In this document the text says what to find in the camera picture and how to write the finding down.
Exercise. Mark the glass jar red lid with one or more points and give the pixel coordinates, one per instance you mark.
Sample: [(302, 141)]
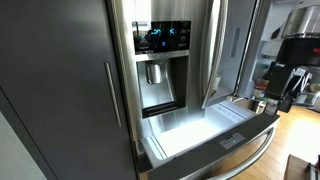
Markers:
[(260, 91)]

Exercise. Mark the tall grey cabinet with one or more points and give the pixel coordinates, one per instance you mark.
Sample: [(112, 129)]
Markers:
[(60, 83)]

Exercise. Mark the white door shelf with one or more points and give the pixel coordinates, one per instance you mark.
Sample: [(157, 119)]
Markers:
[(271, 55)]

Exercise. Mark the stainless steel fridge drawer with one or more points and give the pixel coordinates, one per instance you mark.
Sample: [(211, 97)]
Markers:
[(200, 156)]

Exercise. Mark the brown wooden board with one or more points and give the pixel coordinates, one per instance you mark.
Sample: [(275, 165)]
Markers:
[(296, 168)]

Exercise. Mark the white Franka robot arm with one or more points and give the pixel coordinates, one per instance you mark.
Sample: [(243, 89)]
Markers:
[(300, 23)]

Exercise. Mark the grey drawer control sticker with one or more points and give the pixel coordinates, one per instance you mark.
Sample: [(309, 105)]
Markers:
[(231, 140)]

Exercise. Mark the black fridge display panel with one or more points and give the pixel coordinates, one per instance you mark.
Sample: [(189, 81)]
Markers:
[(161, 36)]

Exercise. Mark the white background container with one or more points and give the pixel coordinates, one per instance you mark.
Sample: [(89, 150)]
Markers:
[(305, 100)]

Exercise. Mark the open white fridge door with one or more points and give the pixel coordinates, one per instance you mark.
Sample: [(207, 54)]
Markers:
[(253, 40)]

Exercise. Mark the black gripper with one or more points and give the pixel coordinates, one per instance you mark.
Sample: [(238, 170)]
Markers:
[(278, 80)]

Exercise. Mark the silver water dispenser nozzle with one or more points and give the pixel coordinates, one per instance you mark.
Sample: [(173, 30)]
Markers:
[(154, 72)]

